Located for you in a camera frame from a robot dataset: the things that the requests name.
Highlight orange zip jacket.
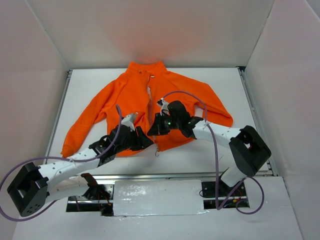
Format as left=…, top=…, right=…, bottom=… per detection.
left=61, top=61, right=233, bottom=158

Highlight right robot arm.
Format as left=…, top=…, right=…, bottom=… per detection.
left=147, top=99, right=272, bottom=196

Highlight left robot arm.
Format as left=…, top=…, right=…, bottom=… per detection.
left=7, top=124, right=154, bottom=217

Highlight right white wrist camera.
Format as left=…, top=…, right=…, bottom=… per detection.
left=156, top=97, right=170, bottom=116

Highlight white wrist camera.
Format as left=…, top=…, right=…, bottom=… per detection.
left=156, top=97, right=170, bottom=116
left=121, top=113, right=137, bottom=132

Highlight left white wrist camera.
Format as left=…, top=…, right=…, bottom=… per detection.
left=121, top=113, right=137, bottom=132

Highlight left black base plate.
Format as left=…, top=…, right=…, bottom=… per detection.
left=66, top=184, right=115, bottom=217

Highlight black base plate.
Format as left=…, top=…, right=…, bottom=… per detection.
left=66, top=184, right=115, bottom=217
left=199, top=181, right=249, bottom=210

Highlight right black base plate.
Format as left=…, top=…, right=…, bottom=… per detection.
left=199, top=181, right=249, bottom=210

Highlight aluminium table frame rail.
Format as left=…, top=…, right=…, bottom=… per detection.
left=37, top=66, right=278, bottom=181

